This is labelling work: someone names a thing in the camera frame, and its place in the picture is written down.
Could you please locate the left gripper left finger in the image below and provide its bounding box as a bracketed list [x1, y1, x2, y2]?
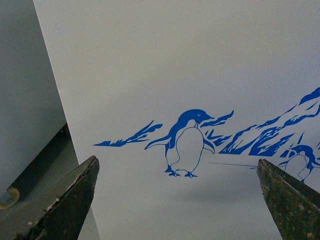
[0, 156, 100, 240]

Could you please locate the white chest freezer penguin print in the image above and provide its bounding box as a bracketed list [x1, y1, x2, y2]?
[34, 0, 320, 240]

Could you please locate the grey metal cabinet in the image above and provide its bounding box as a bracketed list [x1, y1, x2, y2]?
[0, 0, 67, 193]

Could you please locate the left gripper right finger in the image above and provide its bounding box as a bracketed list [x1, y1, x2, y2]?
[256, 159, 320, 240]

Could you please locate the yellowish cabinet caster wheel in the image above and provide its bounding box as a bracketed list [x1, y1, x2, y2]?
[0, 186, 20, 210]

